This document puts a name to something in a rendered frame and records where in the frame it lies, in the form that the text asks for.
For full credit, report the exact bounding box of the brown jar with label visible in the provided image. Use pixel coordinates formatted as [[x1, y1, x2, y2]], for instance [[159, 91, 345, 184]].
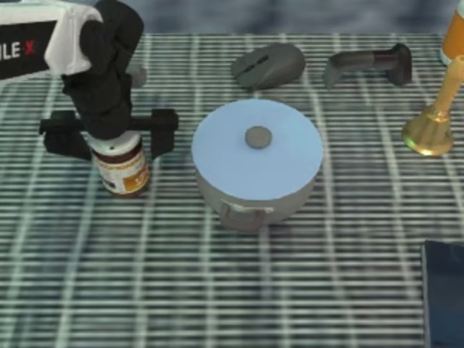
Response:
[[91, 133, 151, 199]]

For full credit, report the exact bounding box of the grey pot with blue lid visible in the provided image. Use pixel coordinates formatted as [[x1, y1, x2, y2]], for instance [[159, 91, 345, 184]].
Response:
[[191, 100, 324, 233]]

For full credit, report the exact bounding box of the grey computer mouse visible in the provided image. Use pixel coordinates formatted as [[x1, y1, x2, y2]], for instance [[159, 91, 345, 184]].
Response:
[[231, 42, 307, 91]]

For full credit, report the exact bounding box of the dark grey hammer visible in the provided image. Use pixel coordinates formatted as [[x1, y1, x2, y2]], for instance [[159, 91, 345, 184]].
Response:
[[323, 43, 413, 90]]

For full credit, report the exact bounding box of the golden hand bell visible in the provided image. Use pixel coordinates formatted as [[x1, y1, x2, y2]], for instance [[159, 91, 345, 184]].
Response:
[[402, 54, 464, 158]]

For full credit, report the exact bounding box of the orange bottle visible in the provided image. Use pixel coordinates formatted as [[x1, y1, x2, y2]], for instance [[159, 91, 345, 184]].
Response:
[[439, 0, 464, 67]]

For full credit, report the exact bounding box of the dark blue book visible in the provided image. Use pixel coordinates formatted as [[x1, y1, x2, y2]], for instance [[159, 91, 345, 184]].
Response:
[[421, 239, 464, 348]]

